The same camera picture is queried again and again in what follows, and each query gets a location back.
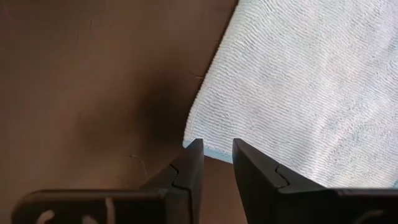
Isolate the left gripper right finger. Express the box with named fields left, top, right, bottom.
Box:
left=233, top=138, right=398, bottom=224

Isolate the light blue microfiber towel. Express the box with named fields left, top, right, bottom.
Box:
left=182, top=0, right=398, bottom=189

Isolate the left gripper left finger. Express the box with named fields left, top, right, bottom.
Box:
left=11, top=138, right=205, bottom=224

